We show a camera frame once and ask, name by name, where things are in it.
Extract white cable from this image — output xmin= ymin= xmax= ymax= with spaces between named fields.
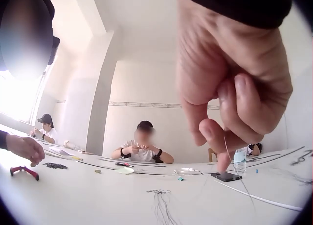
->
xmin=215 ymin=180 xmax=303 ymax=212

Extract person's right thumb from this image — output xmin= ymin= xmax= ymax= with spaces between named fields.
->
xmin=180 ymin=93 xmax=209 ymax=147

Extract person's right hand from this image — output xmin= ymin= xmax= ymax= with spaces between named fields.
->
xmin=176 ymin=0 xmax=293 ymax=173

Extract white paper sheet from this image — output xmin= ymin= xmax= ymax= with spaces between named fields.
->
xmin=48 ymin=146 xmax=72 ymax=157

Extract long grey rod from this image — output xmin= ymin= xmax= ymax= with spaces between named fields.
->
xmin=246 ymin=146 xmax=306 ymax=162
xmin=99 ymin=157 xmax=167 ymax=167

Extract flat black box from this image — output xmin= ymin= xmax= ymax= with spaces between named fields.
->
xmin=211 ymin=172 xmax=242 ymax=183

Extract tangle of dark wire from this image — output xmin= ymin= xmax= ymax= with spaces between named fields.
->
xmin=291 ymin=149 xmax=313 ymax=166

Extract person's left fingers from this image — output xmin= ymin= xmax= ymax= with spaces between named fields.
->
xmin=29 ymin=145 xmax=46 ymax=167

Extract row of small white pieces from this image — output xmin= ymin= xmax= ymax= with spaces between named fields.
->
xmin=173 ymin=168 xmax=202 ymax=175

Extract person's left hand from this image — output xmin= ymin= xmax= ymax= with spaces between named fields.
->
xmin=6 ymin=136 xmax=46 ymax=167

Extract red and black pliers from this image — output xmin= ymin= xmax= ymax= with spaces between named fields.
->
xmin=10 ymin=166 xmax=40 ymax=181

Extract bundle of thin dark wires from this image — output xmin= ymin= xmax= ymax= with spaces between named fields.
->
xmin=146 ymin=189 xmax=182 ymax=225

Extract black wrist band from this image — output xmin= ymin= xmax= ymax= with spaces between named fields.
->
xmin=175 ymin=0 xmax=299 ymax=30

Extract clear plastic water bottle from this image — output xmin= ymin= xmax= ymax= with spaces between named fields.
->
xmin=233 ymin=148 xmax=247 ymax=174

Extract pale yellow sticky note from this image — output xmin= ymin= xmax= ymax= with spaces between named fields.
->
xmin=116 ymin=167 xmax=134 ymax=175

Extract person's right index finger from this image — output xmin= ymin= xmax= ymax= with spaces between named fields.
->
xmin=199 ymin=119 xmax=247 ymax=173

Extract person's right fingers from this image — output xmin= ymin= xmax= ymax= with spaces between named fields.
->
xmin=217 ymin=73 xmax=293 ymax=147

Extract thin grey wire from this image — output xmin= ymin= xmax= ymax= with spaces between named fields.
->
xmin=202 ymin=130 xmax=257 ymax=212

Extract bright window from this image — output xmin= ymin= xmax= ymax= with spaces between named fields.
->
xmin=0 ymin=63 xmax=47 ymax=127

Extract pile of small dark parts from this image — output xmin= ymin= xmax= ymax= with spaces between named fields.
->
xmin=42 ymin=162 xmax=68 ymax=169

